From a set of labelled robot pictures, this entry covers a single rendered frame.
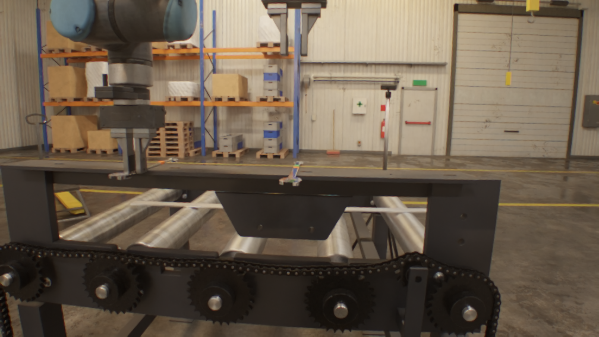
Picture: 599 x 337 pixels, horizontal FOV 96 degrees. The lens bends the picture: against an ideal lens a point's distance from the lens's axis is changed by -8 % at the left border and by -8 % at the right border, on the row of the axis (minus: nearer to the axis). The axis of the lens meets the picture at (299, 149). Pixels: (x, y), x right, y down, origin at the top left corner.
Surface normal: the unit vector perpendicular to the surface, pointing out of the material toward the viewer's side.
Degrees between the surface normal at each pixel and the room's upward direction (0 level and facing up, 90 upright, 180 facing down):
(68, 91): 90
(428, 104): 90
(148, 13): 114
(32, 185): 90
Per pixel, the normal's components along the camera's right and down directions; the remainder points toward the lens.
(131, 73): 0.48, 0.12
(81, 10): -0.14, 0.12
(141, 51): 0.85, 0.08
